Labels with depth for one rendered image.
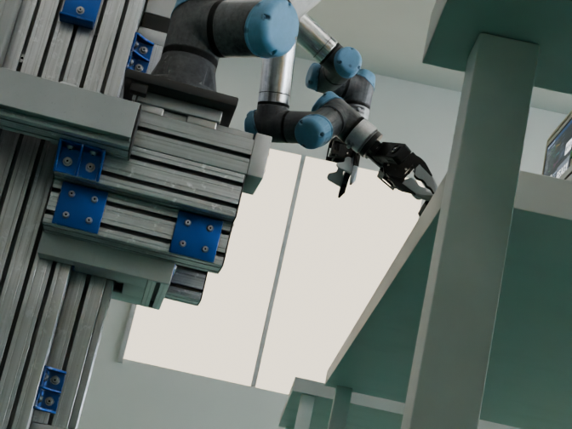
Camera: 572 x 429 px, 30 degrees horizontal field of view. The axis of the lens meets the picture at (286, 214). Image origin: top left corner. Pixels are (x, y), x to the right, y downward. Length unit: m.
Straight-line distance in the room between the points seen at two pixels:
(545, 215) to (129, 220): 1.00
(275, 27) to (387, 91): 5.41
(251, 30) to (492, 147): 1.30
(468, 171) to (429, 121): 6.63
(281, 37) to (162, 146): 0.32
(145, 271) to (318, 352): 4.88
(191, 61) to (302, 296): 4.98
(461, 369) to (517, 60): 0.25
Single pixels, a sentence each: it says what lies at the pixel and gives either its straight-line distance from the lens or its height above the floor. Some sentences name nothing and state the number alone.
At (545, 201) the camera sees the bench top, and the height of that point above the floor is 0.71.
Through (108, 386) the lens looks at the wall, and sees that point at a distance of 7.02.
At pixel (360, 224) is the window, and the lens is 7.19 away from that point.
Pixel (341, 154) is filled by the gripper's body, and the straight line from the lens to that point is 2.92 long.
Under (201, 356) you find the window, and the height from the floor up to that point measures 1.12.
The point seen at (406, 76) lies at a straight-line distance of 7.49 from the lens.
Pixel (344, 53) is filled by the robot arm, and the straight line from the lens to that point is 2.84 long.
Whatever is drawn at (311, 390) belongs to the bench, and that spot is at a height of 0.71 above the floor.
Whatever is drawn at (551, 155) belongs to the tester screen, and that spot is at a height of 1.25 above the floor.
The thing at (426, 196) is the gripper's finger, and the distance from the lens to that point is 2.47.
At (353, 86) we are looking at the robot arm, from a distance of 2.98.
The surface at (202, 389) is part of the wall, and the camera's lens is 6.97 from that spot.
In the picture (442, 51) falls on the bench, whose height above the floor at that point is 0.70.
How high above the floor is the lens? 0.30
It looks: 15 degrees up
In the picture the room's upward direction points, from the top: 12 degrees clockwise
